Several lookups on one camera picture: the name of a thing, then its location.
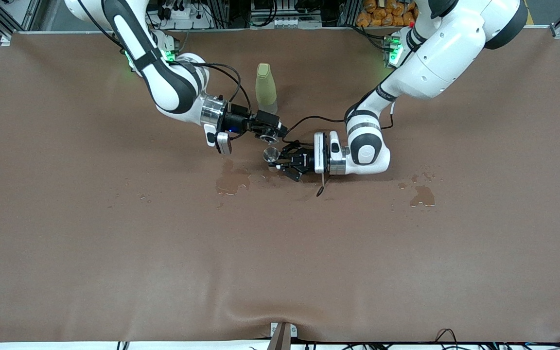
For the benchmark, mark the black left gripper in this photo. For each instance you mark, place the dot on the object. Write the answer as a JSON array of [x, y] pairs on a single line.
[[305, 159]]

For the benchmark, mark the white power strip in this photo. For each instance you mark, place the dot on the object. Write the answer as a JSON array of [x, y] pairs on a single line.
[[187, 17]]

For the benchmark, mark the metal double jigger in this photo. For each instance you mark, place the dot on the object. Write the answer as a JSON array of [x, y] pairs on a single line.
[[270, 155]]

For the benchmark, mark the metal table edge bracket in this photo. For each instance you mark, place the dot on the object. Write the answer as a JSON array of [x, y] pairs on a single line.
[[282, 335]]

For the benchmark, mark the brown table mat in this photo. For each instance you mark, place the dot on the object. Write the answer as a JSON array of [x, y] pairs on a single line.
[[280, 262]]

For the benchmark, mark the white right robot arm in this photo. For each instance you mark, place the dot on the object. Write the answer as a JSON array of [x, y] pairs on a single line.
[[168, 87]]

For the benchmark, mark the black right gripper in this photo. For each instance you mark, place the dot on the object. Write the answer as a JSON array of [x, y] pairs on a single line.
[[239, 121]]

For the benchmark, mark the spilled liquid puddle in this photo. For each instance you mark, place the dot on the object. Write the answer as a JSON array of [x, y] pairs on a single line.
[[231, 182], [423, 197]]

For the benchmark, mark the green sleeved glass bottle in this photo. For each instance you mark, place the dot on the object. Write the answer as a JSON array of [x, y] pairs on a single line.
[[266, 85]]

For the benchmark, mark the orange snack bags pile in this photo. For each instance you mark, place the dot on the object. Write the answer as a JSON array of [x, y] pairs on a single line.
[[387, 14]]

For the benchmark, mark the clear glass beaker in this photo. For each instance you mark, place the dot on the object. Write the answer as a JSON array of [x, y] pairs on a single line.
[[269, 138]]

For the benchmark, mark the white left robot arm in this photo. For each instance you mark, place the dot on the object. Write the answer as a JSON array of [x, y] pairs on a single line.
[[445, 53]]

